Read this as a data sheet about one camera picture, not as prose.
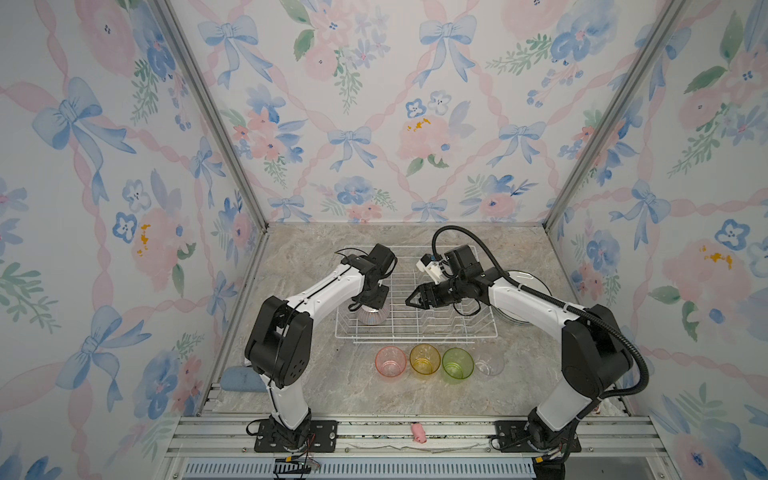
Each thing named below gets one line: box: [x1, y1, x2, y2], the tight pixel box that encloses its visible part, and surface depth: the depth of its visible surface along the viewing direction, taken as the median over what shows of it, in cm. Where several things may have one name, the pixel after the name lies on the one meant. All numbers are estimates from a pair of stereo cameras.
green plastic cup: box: [442, 347, 475, 380], surface depth 82 cm
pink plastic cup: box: [375, 346, 406, 377], surface depth 87 cm
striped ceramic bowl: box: [358, 298, 390, 325], surface depth 92 cm
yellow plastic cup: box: [409, 343, 441, 375], surface depth 85 cm
